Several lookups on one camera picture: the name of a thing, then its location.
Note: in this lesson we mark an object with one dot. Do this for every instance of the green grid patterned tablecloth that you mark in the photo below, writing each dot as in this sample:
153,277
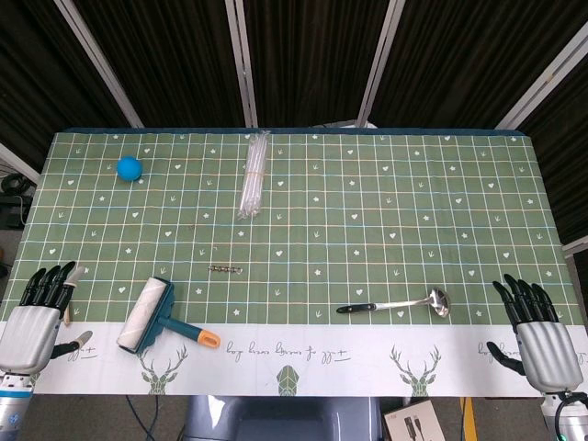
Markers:
294,264

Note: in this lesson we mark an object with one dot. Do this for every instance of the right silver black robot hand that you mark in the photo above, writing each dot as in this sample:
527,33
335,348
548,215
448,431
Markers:
549,351

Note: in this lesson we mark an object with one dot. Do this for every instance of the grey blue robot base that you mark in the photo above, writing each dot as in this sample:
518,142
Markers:
280,418

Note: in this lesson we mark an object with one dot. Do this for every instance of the yellow floor tape strip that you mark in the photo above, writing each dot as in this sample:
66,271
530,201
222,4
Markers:
468,419

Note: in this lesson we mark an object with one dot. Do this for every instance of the bundle of clear plastic tubes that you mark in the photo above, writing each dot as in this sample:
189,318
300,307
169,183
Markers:
253,176

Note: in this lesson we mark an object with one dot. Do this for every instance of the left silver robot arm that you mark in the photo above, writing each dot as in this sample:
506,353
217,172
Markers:
11,402

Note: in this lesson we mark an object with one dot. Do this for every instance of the white cardboard product box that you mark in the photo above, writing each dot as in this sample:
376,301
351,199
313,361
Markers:
413,421

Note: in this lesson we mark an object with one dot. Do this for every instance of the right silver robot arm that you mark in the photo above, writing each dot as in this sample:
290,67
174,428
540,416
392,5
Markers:
566,415

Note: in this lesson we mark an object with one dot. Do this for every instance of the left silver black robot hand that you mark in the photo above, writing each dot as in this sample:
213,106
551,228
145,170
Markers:
28,330

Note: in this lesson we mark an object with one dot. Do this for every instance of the blue ball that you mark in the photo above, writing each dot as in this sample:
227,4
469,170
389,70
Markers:
128,168

